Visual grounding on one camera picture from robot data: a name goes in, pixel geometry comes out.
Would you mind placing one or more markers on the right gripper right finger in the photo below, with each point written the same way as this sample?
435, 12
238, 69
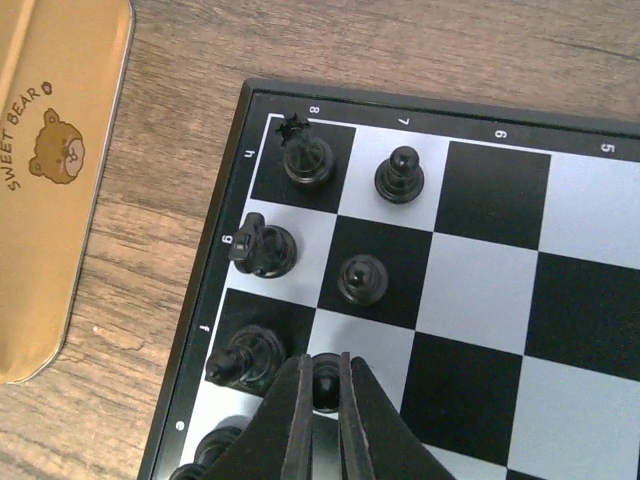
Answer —
374, 441

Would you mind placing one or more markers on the yellow metal tin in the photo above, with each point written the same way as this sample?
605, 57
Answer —
62, 68

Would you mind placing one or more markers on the black king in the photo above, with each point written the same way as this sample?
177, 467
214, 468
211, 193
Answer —
209, 449

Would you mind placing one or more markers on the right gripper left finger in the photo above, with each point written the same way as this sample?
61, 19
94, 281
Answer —
277, 443

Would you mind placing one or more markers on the black white chessboard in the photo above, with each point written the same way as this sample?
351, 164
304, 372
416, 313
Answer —
508, 338

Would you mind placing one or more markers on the black knight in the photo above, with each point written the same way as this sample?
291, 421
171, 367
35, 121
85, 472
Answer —
265, 251

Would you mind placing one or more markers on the black pawn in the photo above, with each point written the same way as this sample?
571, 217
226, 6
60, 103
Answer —
400, 178
326, 382
363, 280

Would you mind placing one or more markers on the black rook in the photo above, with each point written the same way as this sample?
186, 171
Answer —
308, 160

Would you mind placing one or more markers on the black bishop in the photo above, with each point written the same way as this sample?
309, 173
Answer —
250, 360

